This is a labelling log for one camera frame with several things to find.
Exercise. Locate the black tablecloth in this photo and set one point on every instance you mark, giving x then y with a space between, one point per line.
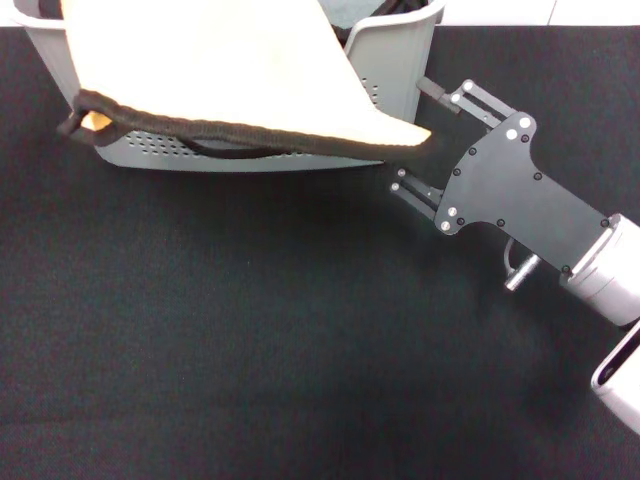
250 325

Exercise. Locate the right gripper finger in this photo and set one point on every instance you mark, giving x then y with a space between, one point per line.
480 102
417 192

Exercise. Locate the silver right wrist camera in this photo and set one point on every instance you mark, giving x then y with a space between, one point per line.
625 385

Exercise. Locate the yellow grey towel black trim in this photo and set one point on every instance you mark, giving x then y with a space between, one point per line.
200 60

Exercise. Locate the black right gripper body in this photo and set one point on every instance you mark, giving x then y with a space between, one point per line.
515 190

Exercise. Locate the grey perforated storage box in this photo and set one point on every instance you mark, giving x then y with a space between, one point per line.
395 60

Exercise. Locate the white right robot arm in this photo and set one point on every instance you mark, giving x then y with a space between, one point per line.
610 270

